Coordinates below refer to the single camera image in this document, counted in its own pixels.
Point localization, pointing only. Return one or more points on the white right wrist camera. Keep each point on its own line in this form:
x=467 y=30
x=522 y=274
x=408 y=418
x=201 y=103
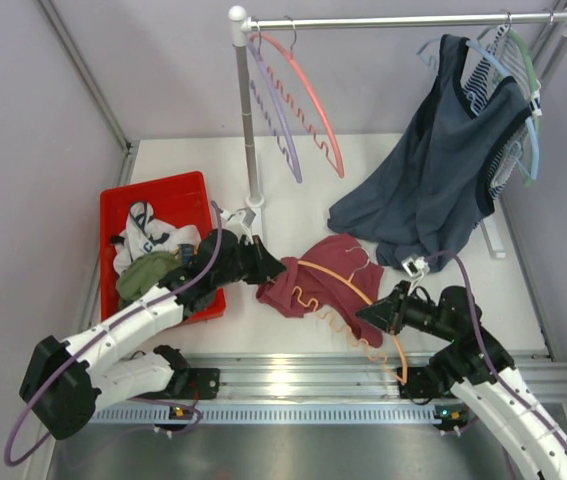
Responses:
x=416 y=267

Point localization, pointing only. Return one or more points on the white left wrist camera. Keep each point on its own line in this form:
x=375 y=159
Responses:
x=240 y=223

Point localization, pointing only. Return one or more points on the blue yellow printed garment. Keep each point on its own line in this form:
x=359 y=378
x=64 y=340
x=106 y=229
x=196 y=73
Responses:
x=186 y=253

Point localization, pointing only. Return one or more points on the green plastic hanger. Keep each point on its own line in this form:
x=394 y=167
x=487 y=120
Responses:
x=533 y=97

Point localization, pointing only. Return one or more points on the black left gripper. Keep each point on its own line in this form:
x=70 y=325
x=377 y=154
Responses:
x=254 y=260

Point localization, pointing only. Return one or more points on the pink plastic hanger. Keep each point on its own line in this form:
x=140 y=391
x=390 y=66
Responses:
x=280 y=96

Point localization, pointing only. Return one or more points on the purple plastic hanger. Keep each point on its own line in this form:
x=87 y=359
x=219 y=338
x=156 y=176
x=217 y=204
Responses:
x=277 y=123

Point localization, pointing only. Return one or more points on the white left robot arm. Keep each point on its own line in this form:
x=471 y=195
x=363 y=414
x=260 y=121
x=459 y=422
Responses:
x=68 y=381

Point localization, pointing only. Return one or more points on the red plastic bin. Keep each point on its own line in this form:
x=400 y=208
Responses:
x=178 y=200

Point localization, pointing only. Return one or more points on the maroon tank top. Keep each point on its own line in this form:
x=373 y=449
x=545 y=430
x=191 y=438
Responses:
x=342 y=254

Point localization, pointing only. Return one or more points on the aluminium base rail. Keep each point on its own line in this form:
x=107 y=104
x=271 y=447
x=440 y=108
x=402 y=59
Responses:
x=324 y=377

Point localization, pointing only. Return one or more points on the olive green garment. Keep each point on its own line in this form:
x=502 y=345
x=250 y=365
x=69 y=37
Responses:
x=143 y=274

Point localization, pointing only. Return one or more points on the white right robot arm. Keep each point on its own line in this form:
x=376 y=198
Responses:
x=476 y=369

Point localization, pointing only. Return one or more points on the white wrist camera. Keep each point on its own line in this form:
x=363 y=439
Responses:
x=240 y=223
x=416 y=267

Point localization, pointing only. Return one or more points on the light blue plastic hanger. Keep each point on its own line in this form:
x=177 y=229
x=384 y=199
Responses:
x=530 y=115

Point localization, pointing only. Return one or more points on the perforated grey cable duct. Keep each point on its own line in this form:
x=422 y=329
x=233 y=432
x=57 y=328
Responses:
x=286 y=414

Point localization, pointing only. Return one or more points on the silver clothes rack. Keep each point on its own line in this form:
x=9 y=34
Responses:
x=242 y=27

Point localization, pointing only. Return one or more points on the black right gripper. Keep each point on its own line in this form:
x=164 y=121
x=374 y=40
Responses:
x=390 y=311

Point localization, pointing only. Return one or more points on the striped navy white garment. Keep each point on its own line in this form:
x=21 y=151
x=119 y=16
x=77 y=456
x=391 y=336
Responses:
x=485 y=75

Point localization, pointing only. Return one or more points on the blue-grey tank top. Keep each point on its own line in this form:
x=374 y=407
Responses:
x=431 y=191

